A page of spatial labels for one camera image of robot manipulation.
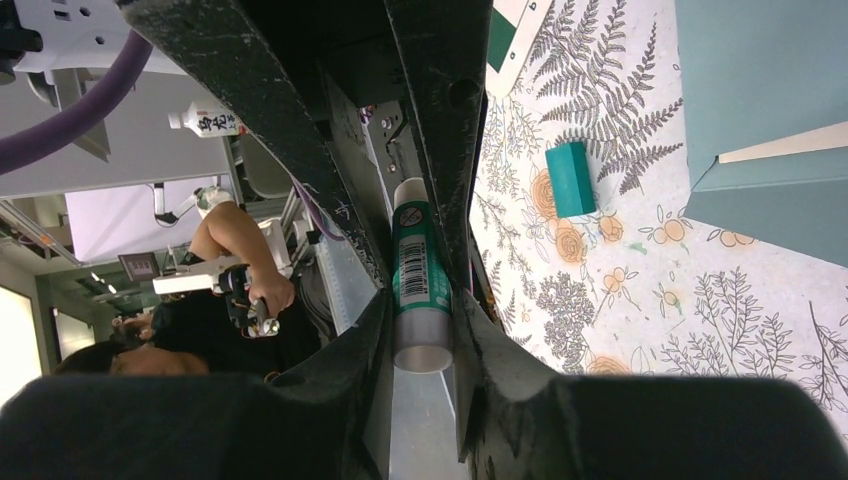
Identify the small teal block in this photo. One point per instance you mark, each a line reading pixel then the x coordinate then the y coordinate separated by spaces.
pixel 570 180

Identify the green white checkerboard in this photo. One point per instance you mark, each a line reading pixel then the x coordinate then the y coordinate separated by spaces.
pixel 514 25

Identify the floral table mat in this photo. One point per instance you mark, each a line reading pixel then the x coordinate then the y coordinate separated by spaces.
pixel 637 287

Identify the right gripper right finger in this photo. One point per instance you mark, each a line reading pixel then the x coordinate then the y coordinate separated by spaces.
pixel 520 419

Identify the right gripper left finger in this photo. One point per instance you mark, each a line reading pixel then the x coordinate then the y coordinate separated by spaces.
pixel 327 418

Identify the operator forearm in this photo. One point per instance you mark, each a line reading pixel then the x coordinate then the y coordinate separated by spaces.
pixel 228 230

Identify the white plastic bottle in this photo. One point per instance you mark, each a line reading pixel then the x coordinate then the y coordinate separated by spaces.
pixel 207 119

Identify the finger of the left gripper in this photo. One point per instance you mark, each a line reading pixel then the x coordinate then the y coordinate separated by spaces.
pixel 443 48
pixel 219 45

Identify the green white glue stick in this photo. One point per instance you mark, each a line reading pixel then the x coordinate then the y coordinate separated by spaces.
pixel 422 342

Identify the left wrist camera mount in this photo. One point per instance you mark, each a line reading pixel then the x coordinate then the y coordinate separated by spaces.
pixel 74 34

